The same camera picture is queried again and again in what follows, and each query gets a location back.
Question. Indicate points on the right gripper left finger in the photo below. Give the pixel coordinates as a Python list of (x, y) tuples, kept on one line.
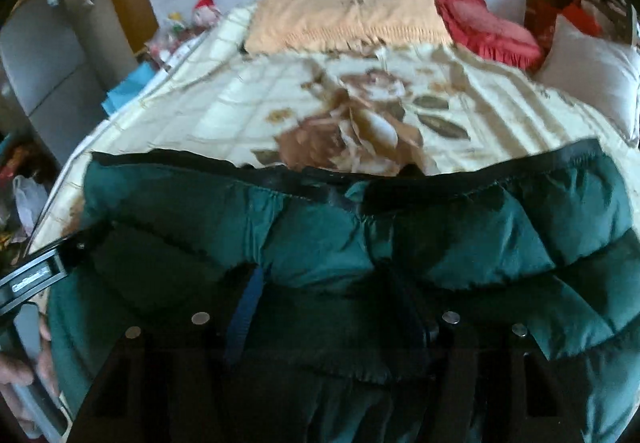
[(171, 382)]

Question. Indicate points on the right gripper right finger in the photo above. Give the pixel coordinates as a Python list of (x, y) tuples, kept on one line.
[(492, 384)]

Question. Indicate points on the dark green quilted jacket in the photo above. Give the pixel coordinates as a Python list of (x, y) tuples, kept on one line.
[(357, 269)]

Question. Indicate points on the person's left hand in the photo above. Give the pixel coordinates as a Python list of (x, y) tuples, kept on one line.
[(16, 372)]

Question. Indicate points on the white plastic bag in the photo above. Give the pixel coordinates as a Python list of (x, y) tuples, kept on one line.
[(30, 197)]

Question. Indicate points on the blue paper bag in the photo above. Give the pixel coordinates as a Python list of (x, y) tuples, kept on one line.
[(128, 88)]

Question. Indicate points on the grey refrigerator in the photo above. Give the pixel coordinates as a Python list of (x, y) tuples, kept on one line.
[(50, 76)]

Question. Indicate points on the floral cream bed blanket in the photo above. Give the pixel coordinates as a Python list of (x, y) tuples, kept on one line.
[(440, 107)]

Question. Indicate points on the plush toy red hat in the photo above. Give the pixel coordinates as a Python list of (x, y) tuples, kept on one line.
[(206, 14)]

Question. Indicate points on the white satin pillow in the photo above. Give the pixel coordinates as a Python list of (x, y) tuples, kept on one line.
[(598, 72)]

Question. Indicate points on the red ruffled cushion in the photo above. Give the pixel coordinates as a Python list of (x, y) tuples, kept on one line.
[(472, 25)]

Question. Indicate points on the wooden chair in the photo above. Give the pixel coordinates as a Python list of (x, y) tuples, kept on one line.
[(618, 19)]

